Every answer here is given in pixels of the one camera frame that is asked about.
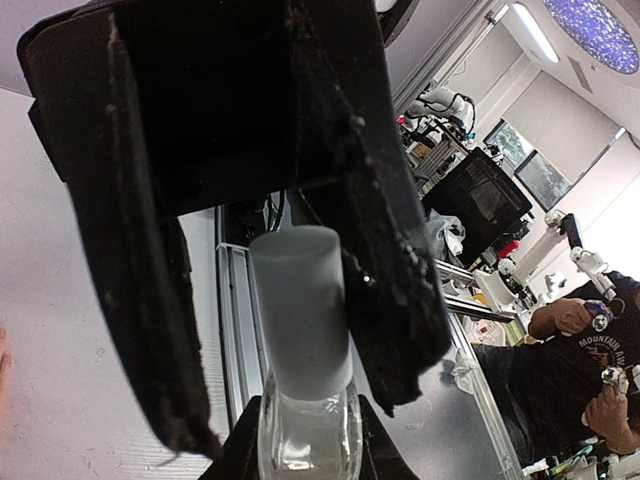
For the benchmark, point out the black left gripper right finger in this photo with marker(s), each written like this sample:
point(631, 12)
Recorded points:
point(381, 459)

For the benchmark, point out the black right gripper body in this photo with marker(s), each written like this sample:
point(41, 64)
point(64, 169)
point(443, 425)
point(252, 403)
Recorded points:
point(198, 103)

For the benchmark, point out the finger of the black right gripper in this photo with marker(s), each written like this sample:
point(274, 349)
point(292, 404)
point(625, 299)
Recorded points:
point(352, 176)
point(138, 259)

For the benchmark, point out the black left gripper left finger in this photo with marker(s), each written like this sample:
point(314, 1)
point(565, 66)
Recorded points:
point(240, 457)

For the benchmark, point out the clear nail polish bottle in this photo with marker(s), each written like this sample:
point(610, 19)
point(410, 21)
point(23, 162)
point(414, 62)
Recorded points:
point(320, 439)

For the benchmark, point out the nail polish brush cap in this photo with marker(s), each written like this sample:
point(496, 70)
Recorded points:
point(299, 283)

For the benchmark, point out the black monitor in background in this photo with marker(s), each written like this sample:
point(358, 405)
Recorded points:
point(483, 197)

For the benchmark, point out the mannequin hand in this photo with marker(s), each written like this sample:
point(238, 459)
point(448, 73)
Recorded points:
point(5, 371)

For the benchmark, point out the person in black t-shirt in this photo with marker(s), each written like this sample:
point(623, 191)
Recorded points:
point(550, 393)

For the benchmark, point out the aluminium front rail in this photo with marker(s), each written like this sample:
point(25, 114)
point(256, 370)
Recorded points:
point(245, 361)

